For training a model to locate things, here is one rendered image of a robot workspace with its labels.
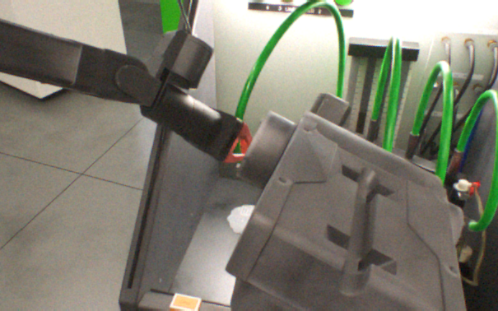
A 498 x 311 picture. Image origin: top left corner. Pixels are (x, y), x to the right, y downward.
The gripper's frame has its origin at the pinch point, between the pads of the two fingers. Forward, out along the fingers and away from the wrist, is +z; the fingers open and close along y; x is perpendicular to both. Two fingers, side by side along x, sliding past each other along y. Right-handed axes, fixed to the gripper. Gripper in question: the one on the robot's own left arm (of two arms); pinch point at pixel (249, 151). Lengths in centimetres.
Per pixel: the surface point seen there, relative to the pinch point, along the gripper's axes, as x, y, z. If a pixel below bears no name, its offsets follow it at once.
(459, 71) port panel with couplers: -38, -2, 40
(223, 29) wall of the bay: -23.9, 36.3, 6.1
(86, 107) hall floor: 17, 274, 75
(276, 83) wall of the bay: -19.4, 29.4, 22.3
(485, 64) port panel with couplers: -41, -6, 41
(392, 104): -15.8, -15.6, 6.8
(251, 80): -9.5, -1.7, -7.7
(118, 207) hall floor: 53, 162, 74
